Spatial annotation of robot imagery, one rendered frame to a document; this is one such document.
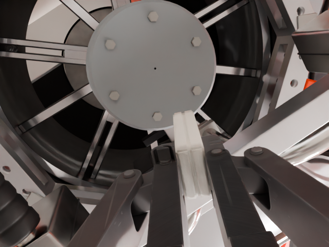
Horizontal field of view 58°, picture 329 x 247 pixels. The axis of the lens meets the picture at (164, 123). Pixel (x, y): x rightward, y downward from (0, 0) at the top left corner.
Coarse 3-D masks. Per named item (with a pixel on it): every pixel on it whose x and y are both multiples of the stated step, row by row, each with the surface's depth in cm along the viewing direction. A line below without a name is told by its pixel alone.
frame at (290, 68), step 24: (264, 0) 49; (288, 0) 45; (288, 24) 47; (288, 48) 48; (288, 72) 47; (264, 96) 52; (288, 96) 48; (0, 120) 46; (0, 144) 42; (0, 168) 43; (24, 168) 44; (24, 192) 46; (48, 192) 47; (72, 192) 50; (96, 192) 51
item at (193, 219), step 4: (200, 208) 32; (196, 212) 32; (200, 212) 32; (188, 216) 31; (192, 216) 31; (196, 216) 31; (188, 220) 31; (192, 220) 31; (196, 220) 31; (188, 224) 30; (192, 224) 31; (188, 228) 30; (192, 228) 31
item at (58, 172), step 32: (0, 0) 48; (32, 0) 64; (64, 0) 49; (128, 0) 51; (224, 0) 53; (256, 0) 52; (0, 32) 52; (224, 32) 71; (256, 32) 56; (0, 64) 53; (224, 64) 74; (256, 64) 58; (0, 96) 50; (32, 96) 68; (224, 96) 70; (256, 96) 57; (32, 128) 58; (64, 128) 74; (96, 128) 55; (224, 128) 63; (64, 160) 58; (96, 160) 56; (128, 160) 71
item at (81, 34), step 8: (96, 16) 90; (104, 16) 90; (80, 24) 90; (72, 32) 90; (80, 32) 90; (88, 32) 90; (72, 40) 90; (80, 40) 91; (88, 40) 91; (64, 64) 91; (72, 72) 92; (80, 72) 93; (72, 80) 93; (80, 80) 93; (88, 80) 94; (88, 96) 95; (96, 104) 96
